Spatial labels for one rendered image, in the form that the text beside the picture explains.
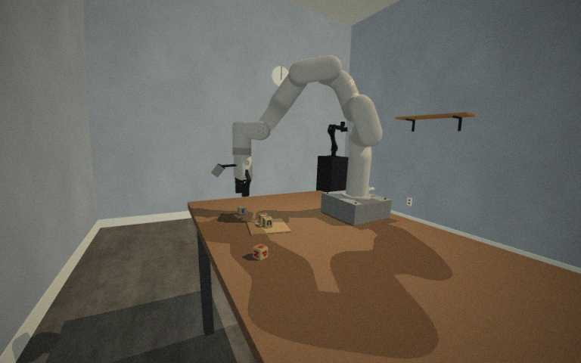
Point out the tan flat mat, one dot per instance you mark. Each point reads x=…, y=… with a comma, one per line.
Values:
x=256, y=227

